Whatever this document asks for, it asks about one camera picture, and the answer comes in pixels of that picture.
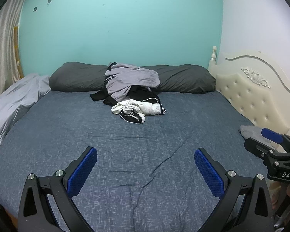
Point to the small grey cloth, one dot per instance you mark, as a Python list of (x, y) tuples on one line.
[(252, 131)]

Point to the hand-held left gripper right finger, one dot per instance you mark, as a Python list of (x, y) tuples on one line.
[(207, 171)]

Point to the light grey garment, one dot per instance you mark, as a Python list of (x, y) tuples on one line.
[(130, 77)]

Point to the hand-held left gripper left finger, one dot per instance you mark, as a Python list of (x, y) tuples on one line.
[(83, 171)]

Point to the wooden window frame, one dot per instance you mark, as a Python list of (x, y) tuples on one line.
[(18, 53)]

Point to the light grey quilt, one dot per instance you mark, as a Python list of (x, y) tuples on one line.
[(12, 101)]

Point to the white polo shirt black trim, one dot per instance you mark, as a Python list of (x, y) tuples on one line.
[(145, 107)]

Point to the cream tufted headboard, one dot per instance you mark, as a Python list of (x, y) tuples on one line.
[(256, 94)]

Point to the bed with blue sheet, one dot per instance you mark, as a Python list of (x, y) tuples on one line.
[(62, 125)]

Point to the dark grey long pillow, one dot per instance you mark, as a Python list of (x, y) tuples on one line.
[(72, 77)]

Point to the beige striped curtain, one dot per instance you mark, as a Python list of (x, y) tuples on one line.
[(2, 53)]

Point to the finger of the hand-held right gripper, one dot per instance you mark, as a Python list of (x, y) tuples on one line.
[(272, 135), (256, 147)]

